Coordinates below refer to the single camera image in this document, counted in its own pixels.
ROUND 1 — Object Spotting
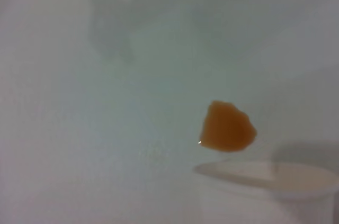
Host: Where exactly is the white paper cup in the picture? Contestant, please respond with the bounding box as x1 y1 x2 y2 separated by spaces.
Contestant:
193 160 339 224

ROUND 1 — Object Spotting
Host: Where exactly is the orange-brown liquid stain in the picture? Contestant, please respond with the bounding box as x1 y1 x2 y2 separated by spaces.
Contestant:
199 100 258 154

